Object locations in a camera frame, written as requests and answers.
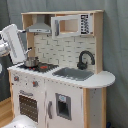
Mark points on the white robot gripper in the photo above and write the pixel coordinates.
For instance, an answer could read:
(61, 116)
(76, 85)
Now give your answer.
(11, 44)

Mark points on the white microwave door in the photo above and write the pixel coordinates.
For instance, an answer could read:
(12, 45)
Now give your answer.
(65, 26)

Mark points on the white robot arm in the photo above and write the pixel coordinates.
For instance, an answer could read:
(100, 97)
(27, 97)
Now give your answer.
(21, 121)

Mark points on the wooden toy kitchen unit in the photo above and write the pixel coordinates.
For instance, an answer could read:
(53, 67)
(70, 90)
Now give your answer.
(82, 52)

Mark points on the grey range hood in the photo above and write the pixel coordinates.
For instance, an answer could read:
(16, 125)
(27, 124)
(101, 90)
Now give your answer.
(40, 26)

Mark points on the small metal pot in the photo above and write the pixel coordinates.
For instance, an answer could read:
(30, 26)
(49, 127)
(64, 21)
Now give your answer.
(31, 62)

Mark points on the black stovetop with red burner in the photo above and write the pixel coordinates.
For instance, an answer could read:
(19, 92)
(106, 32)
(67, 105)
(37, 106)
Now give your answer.
(41, 67)

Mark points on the red oven knob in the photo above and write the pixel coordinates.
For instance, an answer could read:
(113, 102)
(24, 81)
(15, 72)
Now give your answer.
(35, 84)

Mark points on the oven door with window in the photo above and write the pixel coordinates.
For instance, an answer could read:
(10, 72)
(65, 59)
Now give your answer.
(28, 105)

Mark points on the microwave button panel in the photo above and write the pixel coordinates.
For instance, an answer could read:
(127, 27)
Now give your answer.
(84, 24)

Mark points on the grey toy sink basin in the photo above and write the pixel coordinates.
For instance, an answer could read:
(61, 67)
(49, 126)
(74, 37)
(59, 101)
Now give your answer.
(74, 74)

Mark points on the white cabinet door with dispenser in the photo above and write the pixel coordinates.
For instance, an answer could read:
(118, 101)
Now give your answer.
(64, 107)

